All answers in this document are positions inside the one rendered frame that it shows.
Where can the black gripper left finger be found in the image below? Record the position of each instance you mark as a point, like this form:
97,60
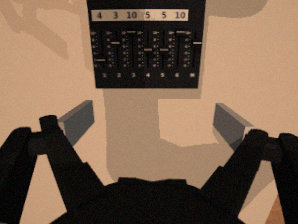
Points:
78,184

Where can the black lighting desk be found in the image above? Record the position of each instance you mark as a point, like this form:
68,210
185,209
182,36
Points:
141,59

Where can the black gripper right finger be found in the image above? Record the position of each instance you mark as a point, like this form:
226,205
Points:
224,193

